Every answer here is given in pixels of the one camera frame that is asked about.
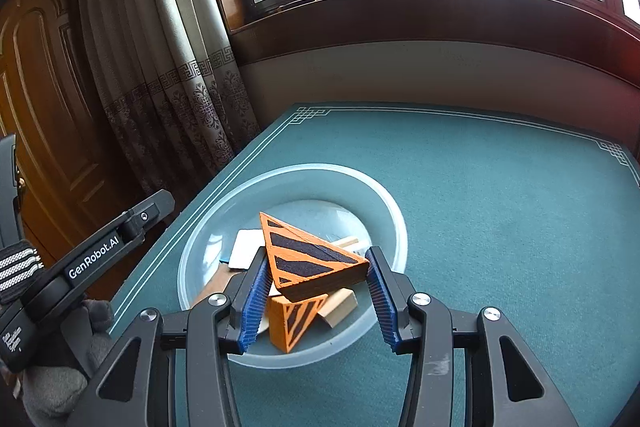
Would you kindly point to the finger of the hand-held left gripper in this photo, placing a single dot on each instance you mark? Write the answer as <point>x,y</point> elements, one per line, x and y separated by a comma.
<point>150,209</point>

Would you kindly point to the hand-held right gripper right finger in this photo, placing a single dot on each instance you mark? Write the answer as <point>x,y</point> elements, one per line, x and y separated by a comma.
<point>382,302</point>

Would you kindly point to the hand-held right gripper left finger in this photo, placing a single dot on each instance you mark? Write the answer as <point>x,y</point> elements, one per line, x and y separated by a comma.
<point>255,302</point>

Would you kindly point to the orange striped triangular block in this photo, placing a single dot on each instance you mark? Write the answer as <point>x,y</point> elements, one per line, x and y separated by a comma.
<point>292,319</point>
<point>305,257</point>

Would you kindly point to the white charger plug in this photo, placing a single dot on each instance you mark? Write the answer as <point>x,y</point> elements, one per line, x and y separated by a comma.
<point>245,249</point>

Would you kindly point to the small square wooden block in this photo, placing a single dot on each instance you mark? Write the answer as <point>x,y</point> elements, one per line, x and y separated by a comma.
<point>350,243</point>

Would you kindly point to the clear plastic bowl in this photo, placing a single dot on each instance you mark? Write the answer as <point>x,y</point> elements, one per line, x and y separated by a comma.
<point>390,217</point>

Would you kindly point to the person's left hand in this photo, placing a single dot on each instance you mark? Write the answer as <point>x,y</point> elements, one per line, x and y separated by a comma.
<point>70,357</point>

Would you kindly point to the wooden door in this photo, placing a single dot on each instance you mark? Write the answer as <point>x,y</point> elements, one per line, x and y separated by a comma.
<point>45,107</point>

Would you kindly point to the beige patterned curtain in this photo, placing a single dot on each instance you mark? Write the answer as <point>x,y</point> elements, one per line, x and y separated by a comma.
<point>165,57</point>

